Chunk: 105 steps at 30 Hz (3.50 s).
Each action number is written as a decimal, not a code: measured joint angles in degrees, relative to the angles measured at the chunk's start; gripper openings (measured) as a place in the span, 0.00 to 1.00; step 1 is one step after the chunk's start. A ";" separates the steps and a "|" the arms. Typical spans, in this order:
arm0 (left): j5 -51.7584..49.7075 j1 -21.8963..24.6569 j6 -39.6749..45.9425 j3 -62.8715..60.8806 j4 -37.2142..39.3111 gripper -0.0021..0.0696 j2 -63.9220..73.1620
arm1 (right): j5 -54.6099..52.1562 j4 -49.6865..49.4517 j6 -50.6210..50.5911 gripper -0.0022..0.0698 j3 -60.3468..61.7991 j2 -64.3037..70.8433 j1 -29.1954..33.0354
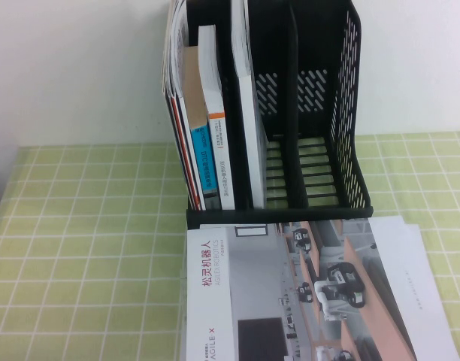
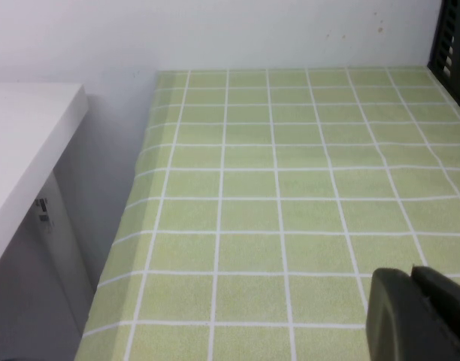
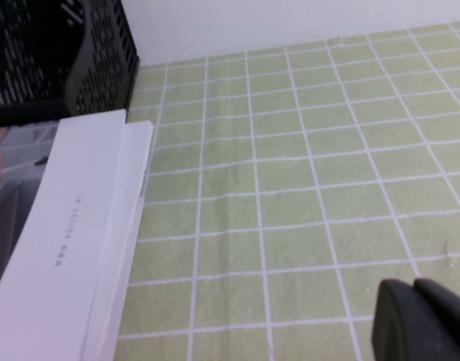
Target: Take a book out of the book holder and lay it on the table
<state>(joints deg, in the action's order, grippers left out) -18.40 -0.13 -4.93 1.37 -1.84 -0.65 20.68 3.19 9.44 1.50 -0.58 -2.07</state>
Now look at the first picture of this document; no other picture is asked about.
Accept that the HEEC show catalogue book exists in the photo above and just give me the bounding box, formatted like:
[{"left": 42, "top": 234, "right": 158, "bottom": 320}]
[{"left": 229, "top": 0, "right": 268, "bottom": 210}]

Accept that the white book with orange band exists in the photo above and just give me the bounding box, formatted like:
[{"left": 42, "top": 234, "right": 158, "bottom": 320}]
[{"left": 197, "top": 24, "right": 237, "bottom": 211}]

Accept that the blue spine book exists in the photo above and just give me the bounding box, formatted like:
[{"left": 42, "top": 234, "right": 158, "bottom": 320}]
[{"left": 181, "top": 45, "right": 220, "bottom": 210}]

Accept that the black plastic book holder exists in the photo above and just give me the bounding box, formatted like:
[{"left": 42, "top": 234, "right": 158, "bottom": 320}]
[{"left": 162, "top": 0, "right": 375, "bottom": 229}]

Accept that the thin red striped magazine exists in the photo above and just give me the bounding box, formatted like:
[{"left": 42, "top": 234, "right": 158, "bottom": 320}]
[{"left": 168, "top": 92, "right": 206, "bottom": 211}]

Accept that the AgileX robotics brochure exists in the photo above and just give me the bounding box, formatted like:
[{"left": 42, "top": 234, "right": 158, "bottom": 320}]
[{"left": 179, "top": 220, "right": 419, "bottom": 361}]

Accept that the curled white magazine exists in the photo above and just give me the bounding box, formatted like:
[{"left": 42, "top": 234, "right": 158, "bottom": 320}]
[{"left": 160, "top": 0, "right": 190, "bottom": 99}]

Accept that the green checked tablecloth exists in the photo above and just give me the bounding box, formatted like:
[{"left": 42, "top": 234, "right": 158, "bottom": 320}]
[{"left": 0, "top": 129, "right": 460, "bottom": 361}]

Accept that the white booklet with small text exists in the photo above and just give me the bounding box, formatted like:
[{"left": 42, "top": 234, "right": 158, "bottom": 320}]
[{"left": 368, "top": 216, "right": 460, "bottom": 361}]

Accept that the white paper sheet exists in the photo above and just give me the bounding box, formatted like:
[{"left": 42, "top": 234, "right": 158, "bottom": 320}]
[{"left": 404, "top": 224, "right": 441, "bottom": 290}]

